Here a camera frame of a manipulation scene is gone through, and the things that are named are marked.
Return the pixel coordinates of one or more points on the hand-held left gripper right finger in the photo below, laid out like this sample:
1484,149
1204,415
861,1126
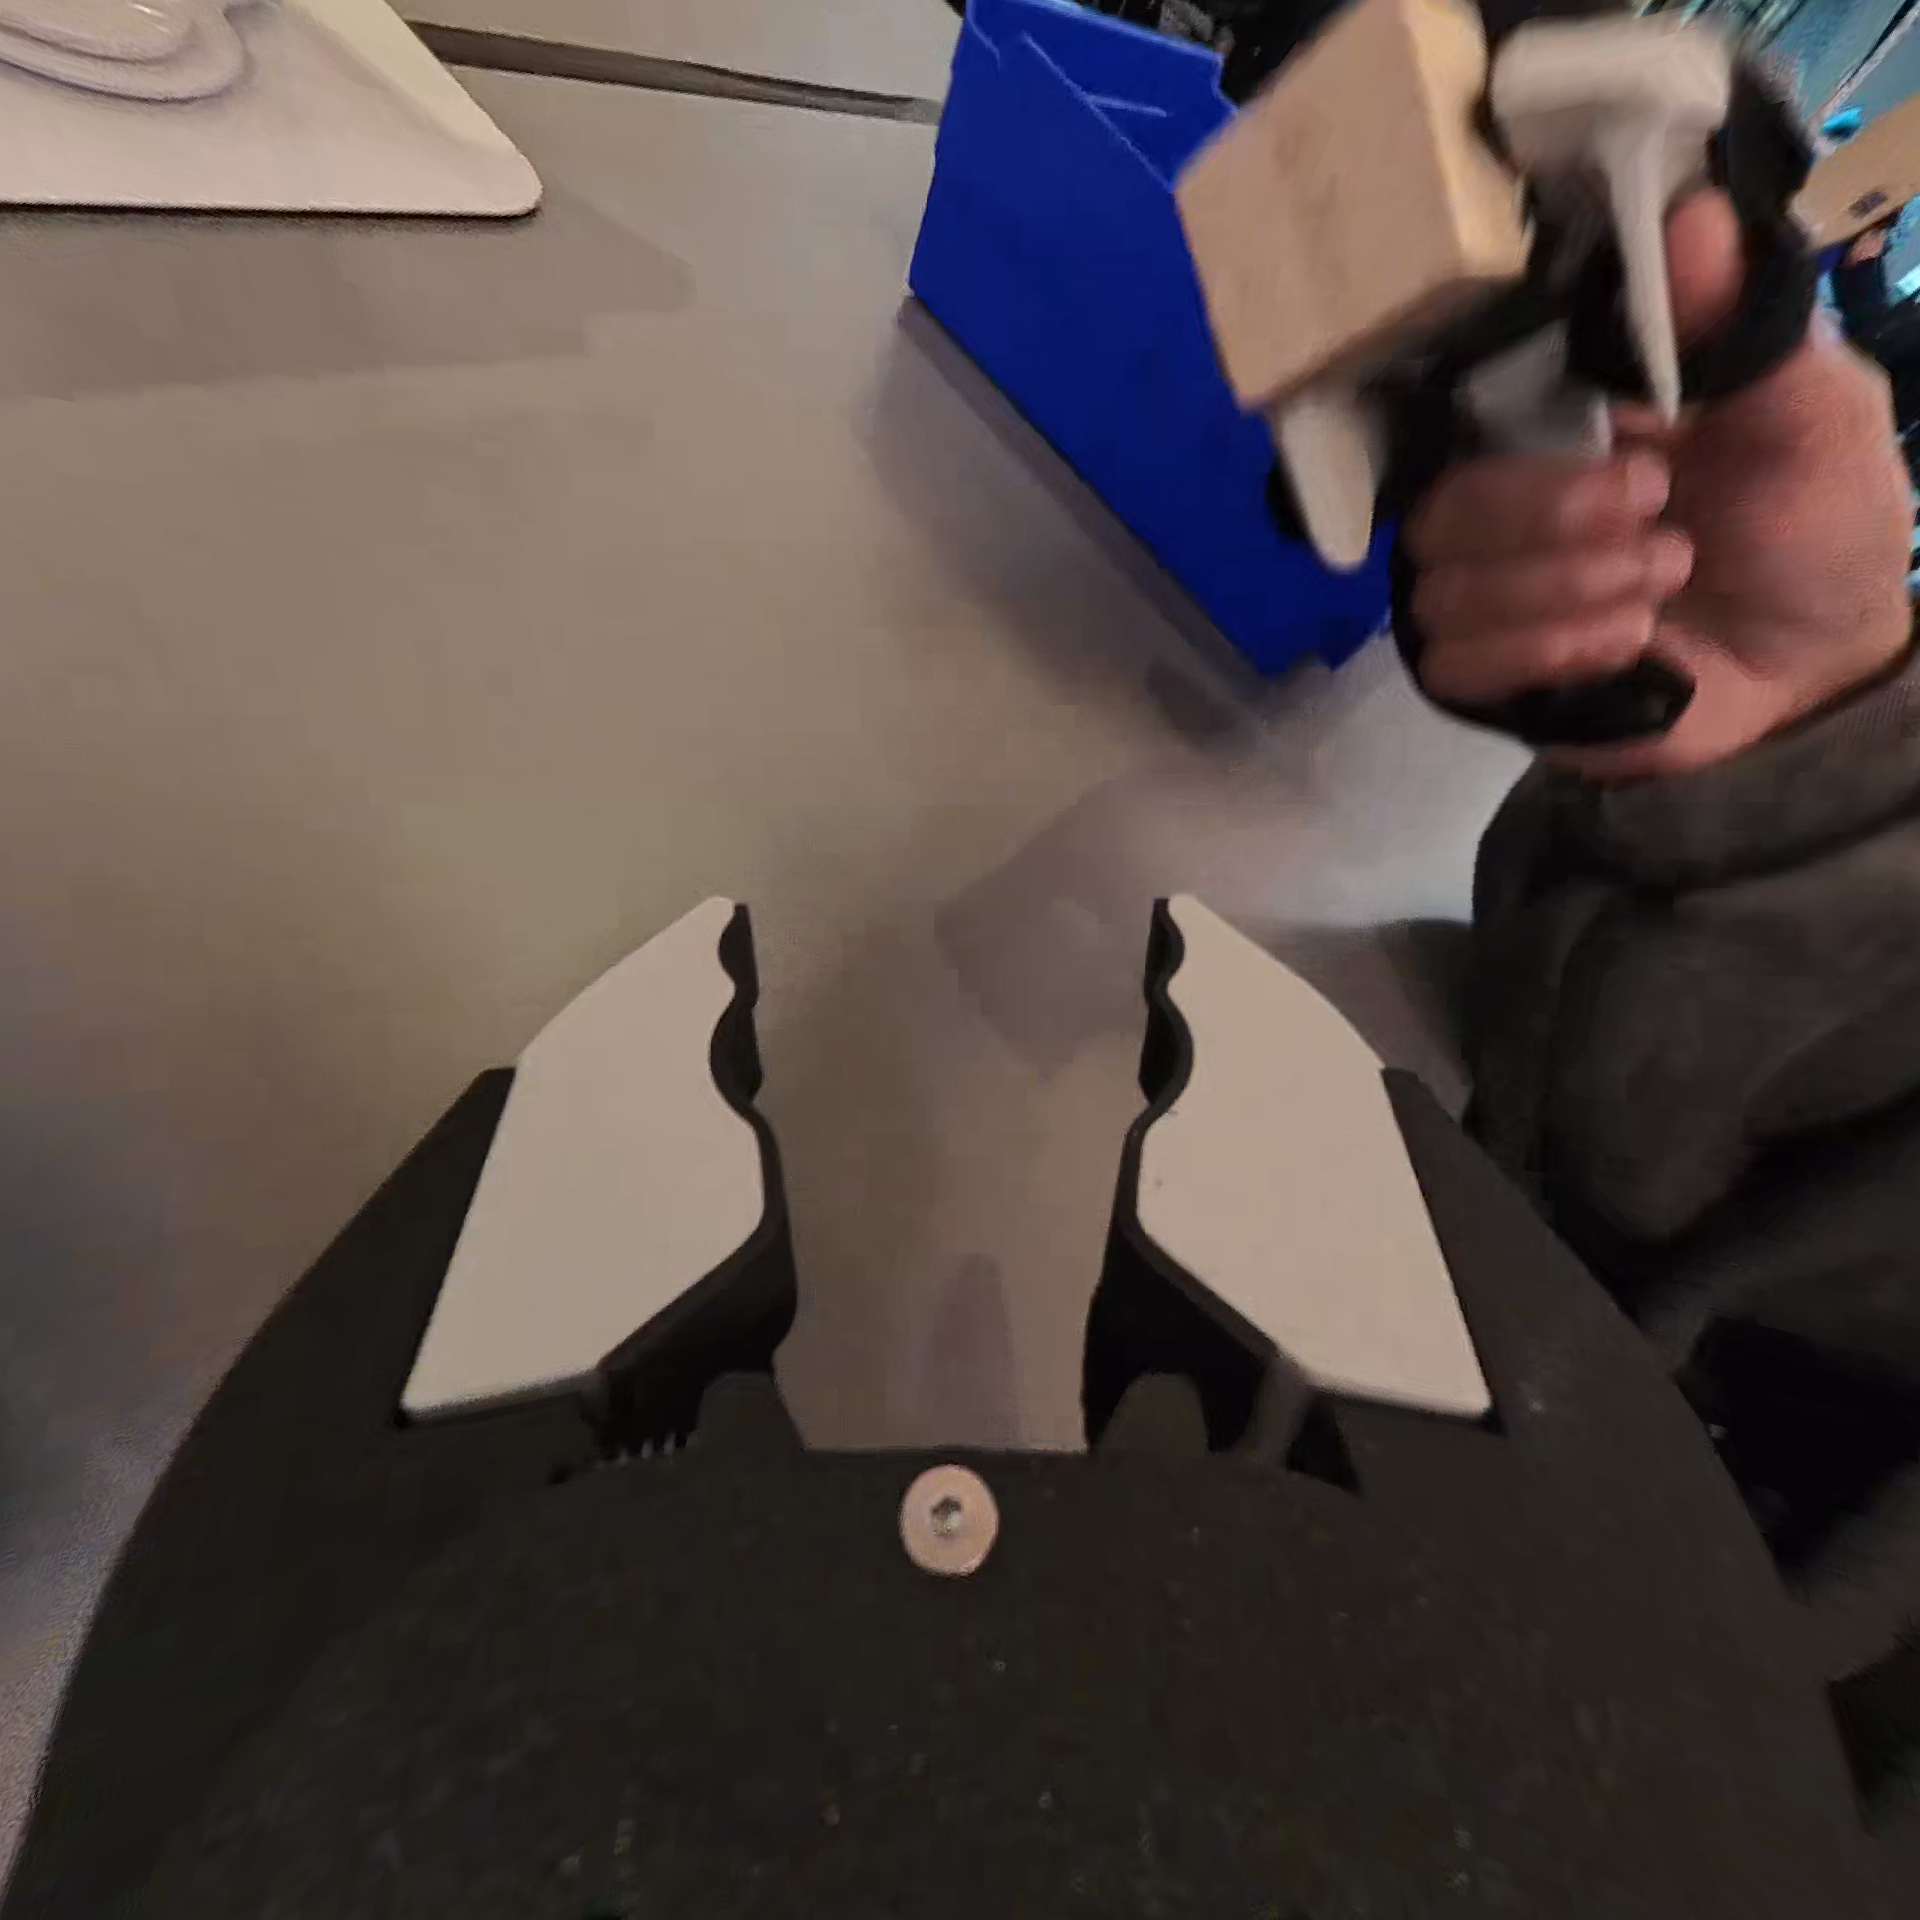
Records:
1299,1202

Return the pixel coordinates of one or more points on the grey desk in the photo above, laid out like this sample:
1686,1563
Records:
451,600

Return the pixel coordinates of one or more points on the wooden cube with blue stripe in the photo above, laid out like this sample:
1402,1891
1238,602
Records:
1335,196

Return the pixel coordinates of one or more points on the blue plastic bin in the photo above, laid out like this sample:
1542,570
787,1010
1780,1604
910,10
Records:
1050,270

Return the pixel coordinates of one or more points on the person's right hand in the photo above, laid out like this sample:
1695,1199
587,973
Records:
1770,525

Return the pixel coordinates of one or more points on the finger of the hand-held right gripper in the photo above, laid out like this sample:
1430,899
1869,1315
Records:
1335,482
1605,90

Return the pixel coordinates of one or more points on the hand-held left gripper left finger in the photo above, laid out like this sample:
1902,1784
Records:
600,1202

